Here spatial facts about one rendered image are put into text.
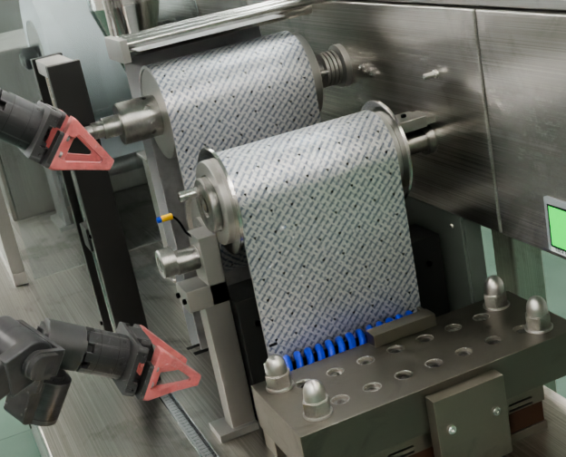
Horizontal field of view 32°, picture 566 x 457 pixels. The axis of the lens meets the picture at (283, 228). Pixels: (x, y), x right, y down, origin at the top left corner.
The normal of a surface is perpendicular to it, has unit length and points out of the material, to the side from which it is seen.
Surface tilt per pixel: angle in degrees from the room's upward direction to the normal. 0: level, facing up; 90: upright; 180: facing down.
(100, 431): 0
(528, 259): 90
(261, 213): 90
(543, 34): 90
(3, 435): 0
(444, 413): 90
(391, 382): 0
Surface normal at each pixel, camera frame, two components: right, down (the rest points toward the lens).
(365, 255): 0.39, 0.23
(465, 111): -0.91, 0.29
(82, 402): -0.18, -0.93
